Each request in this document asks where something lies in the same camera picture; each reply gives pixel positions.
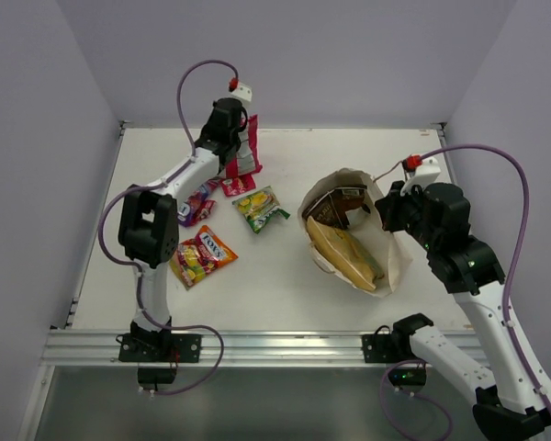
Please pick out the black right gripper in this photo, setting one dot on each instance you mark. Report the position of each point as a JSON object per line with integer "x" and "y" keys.
{"x": 389, "y": 205}

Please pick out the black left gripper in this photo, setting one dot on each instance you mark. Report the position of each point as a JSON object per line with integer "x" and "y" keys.
{"x": 234, "y": 141}

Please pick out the red white snack packet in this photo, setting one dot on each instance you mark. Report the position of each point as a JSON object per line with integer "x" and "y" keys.
{"x": 246, "y": 161}

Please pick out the beige paper bag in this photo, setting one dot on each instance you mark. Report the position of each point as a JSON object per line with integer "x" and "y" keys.
{"x": 386, "y": 248}

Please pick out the dark brown snack packet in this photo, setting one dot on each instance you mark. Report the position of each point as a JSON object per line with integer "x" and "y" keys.
{"x": 342, "y": 207}

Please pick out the pink snack packet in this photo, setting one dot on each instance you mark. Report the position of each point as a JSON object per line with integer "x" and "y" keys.
{"x": 233, "y": 187}

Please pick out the green yellow snack packet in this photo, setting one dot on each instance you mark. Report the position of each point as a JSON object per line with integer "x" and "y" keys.
{"x": 259, "y": 207}

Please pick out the purple Fox's candy packet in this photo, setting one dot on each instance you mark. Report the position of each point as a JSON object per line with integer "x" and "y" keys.
{"x": 187, "y": 210}

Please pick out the orange Fox's candy packet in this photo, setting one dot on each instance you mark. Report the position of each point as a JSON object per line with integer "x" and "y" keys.
{"x": 200, "y": 256}

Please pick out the small pink candy packet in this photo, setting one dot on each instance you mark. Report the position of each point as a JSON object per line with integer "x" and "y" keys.
{"x": 205, "y": 210}

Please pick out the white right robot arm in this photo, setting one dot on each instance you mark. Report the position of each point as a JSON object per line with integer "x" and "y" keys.
{"x": 510, "y": 398}

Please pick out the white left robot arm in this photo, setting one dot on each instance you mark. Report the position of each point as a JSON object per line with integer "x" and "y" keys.
{"x": 148, "y": 229}

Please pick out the tan yellow snack packet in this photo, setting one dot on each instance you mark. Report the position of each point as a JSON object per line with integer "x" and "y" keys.
{"x": 345, "y": 254}

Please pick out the black right control box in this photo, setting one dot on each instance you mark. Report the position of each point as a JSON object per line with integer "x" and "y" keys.
{"x": 407, "y": 377}

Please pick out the black control box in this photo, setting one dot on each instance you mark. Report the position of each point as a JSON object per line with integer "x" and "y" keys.
{"x": 407, "y": 377}
{"x": 154, "y": 377}

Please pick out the black left control box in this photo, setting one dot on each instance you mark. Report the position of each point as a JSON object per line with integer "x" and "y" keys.
{"x": 154, "y": 377}

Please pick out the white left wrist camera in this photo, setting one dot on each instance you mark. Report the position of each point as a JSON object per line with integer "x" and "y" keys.
{"x": 241, "y": 91}

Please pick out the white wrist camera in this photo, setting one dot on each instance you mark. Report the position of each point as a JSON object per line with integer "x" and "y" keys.
{"x": 419, "y": 172}
{"x": 241, "y": 91}

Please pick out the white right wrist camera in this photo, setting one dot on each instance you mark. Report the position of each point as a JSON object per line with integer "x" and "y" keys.
{"x": 419, "y": 172}

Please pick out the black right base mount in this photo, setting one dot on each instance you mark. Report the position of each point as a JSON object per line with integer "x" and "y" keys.
{"x": 385, "y": 346}

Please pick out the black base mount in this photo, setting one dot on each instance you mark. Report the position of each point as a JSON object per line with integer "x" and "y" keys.
{"x": 177, "y": 348}
{"x": 385, "y": 346}

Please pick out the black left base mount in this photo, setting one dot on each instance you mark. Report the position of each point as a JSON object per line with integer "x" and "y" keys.
{"x": 177, "y": 348}

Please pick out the aluminium mounting rail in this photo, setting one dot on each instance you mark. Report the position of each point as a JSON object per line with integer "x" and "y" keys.
{"x": 254, "y": 349}

